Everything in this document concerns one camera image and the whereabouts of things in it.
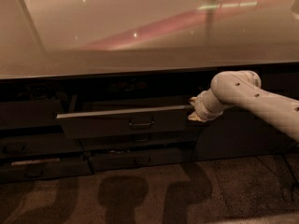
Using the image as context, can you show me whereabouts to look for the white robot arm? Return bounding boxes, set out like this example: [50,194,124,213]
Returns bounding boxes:
[188,71,299,141]

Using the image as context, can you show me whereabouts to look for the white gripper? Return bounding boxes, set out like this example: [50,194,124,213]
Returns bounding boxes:
[188,90,224,122]

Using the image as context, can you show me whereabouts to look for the dark grey drawer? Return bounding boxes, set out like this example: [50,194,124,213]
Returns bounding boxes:
[0,158,92,183]
[89,147,192,172]
[0,133,81,159]
[79,130,199,150]
[56,96,203,139]
[0,99,64,130]

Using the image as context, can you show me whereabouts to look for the small items in top drawer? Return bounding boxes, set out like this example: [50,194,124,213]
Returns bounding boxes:
[107,80,147,92]

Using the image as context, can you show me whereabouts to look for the dark grey cabinet door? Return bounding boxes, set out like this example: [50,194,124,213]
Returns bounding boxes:
[190,63,299,161]

